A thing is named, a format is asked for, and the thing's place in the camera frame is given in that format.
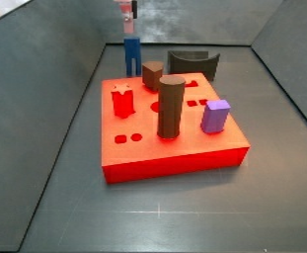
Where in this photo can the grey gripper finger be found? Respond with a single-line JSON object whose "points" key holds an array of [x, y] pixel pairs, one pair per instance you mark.
{"points": [[127, 14], [135, 8]]}

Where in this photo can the blue square-circle peg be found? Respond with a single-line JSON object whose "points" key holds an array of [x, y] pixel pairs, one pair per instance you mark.
{"points": [[133, 48]]}

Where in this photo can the red peg board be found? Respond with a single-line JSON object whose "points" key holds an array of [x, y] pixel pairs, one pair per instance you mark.
{"points": [[135, 154]]}

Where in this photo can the short brown peg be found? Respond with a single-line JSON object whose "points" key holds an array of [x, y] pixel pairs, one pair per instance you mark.
{"points": [[153, 70]]}

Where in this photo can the black curved stand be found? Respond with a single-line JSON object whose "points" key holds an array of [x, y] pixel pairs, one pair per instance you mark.
{"points": [[184, 61]]}

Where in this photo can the tall brown cylinder peg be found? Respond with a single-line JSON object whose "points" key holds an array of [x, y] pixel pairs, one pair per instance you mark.
{"points": [[170, 99]]}

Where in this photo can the red star peg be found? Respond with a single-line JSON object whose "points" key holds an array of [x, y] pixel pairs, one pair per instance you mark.
{"points": [[123, 100]]}

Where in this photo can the purple hexagonal peg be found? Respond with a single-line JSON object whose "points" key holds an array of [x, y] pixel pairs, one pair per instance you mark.
{"points": [[214, 116]]}

